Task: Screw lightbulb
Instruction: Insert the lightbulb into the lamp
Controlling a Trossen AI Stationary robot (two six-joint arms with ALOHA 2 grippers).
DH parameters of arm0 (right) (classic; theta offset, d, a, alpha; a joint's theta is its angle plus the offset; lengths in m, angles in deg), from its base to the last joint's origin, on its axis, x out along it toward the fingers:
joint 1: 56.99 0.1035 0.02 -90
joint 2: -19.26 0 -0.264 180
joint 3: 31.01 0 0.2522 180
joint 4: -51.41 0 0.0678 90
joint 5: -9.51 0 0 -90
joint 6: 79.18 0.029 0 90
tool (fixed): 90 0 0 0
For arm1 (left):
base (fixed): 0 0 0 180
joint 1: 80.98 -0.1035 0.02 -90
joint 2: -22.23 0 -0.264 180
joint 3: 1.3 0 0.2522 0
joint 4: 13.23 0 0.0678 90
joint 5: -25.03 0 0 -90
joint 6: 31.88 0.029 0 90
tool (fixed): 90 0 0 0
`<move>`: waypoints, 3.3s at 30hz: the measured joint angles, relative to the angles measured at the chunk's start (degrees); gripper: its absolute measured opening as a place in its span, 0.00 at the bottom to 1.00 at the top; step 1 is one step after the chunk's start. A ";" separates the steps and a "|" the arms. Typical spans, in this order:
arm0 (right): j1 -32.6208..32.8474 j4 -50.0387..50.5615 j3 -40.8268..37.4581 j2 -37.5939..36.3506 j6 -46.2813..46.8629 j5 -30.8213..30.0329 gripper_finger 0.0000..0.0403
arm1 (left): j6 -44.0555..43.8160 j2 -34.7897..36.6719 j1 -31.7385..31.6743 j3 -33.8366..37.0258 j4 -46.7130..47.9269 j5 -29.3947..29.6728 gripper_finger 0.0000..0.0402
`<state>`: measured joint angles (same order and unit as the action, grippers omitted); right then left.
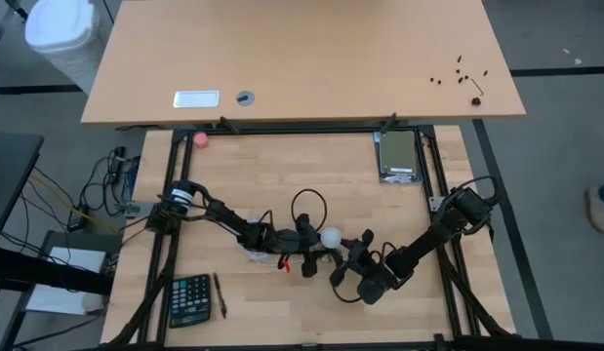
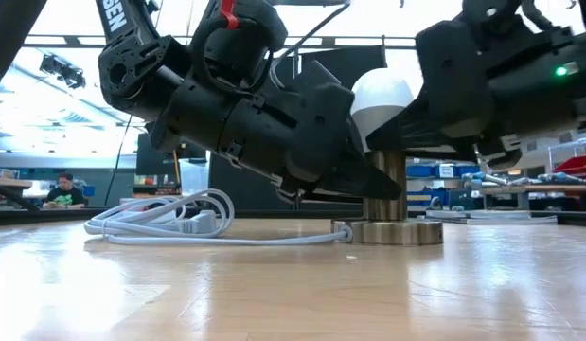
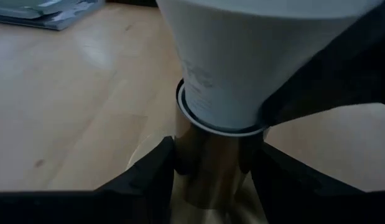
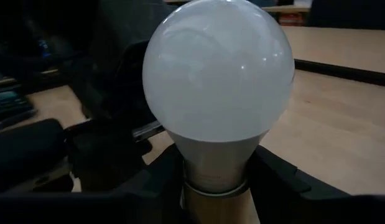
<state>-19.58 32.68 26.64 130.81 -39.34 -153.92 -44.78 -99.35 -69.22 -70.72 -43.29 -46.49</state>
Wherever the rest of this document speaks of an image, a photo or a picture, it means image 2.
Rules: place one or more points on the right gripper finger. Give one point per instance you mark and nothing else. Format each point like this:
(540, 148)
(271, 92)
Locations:
(415, 132)

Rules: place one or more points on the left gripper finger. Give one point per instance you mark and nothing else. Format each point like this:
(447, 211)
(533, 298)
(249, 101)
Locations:
(330, 200)
(359, 182)

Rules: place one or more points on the white LED lightbulb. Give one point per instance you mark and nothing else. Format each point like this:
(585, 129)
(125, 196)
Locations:
(380, 90)

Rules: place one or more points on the brushed metal lamp base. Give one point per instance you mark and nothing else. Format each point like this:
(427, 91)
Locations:
(392, 232)

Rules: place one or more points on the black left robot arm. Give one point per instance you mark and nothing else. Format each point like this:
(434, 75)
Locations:
(127, 71)

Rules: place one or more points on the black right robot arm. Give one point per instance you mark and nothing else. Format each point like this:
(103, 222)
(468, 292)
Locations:
(534, 90)

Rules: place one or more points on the blue storage bin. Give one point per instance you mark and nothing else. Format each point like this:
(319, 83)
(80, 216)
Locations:
(422, 170)
(468, 169)

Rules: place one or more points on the white plastic bin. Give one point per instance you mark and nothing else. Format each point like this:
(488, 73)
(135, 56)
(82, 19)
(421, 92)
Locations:
(194, 177)

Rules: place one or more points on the silver hard drive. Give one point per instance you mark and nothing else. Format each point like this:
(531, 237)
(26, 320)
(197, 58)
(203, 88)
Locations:
(501, 219)

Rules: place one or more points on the black computer monitor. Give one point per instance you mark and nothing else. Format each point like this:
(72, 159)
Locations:
(148, 163)

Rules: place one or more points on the cluttered work table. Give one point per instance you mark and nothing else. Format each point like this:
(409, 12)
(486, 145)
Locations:
(548, 188)

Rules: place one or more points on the red storage bin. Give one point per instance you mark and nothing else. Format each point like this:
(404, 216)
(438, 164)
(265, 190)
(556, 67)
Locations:
(576, 166)

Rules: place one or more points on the person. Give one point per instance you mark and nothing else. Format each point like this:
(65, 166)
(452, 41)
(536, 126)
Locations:
(64, 194)

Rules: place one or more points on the black overhead crossbar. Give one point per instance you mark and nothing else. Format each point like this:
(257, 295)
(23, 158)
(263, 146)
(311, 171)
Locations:
(60, 41)

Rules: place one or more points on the wooden side table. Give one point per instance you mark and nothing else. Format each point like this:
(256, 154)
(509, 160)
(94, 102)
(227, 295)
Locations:
(8, 182)

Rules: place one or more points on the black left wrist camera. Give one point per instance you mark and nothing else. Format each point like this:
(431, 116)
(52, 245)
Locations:
(318, 76)

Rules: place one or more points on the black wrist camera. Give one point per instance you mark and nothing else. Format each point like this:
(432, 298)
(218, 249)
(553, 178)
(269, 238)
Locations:
(501, 154)
(318, 76)

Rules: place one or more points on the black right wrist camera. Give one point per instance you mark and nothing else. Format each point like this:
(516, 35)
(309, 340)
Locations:
(501, 154)

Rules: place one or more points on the black aluminium table frame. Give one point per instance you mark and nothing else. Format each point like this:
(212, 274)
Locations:
(37, 215)

